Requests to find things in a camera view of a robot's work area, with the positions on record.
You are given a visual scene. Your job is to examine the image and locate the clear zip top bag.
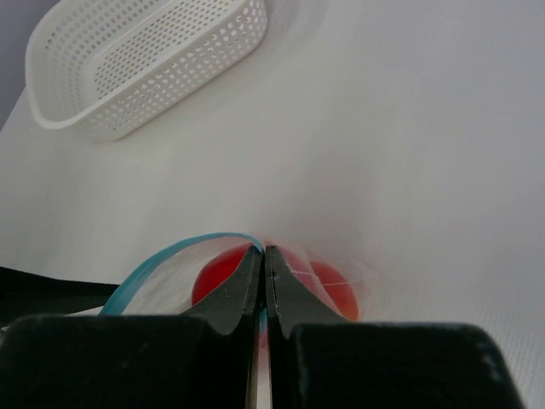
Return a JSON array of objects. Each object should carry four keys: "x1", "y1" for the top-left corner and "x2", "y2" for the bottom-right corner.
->
[{"x1": 97, "y1": 231, "x2": 378, "y2": 350}]

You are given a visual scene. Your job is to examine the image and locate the white perforated plastic basket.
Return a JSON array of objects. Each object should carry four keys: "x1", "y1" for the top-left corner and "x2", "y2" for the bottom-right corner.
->
[{"x1": 25, "y1": 0, "x2": 267, "y2": 141}]

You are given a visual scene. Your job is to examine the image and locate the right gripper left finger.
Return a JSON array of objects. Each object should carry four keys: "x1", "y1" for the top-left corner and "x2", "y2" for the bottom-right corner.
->
[{"x1": 0, "y1": 245, "x2": 263, "y2": 409}]

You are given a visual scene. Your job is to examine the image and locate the red fake tomato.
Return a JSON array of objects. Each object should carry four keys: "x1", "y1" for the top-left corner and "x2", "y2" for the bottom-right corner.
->
[{"x1": 191, "y1": 245, "x2": 360, "y2": 321}]

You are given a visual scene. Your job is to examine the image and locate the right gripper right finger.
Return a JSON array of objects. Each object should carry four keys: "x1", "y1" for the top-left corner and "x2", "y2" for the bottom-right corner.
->
[{"x1": 264, "y1": 246, "x2": 523, "y2": 408}]

